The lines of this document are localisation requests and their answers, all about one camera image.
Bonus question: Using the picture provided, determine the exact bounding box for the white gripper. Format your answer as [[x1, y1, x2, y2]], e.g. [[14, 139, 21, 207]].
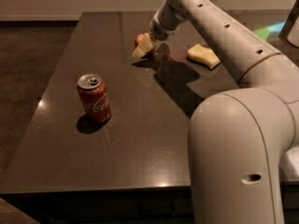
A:
[[133, 17, 175, 59]]

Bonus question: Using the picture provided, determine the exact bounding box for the red apple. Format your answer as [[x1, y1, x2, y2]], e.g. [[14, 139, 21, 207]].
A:
[[135, 33, 156, 53]]

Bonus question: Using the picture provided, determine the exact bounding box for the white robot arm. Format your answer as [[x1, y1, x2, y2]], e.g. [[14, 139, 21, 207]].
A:
[[149, 0, 299, 224]]

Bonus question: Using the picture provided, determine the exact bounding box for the yellow sponge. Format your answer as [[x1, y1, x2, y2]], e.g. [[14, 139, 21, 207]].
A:
[[187, 44, 221, 70]]

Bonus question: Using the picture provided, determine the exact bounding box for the red Coca-Cola can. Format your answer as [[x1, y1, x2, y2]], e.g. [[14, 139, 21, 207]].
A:
[[78, 74, 111, 123]]

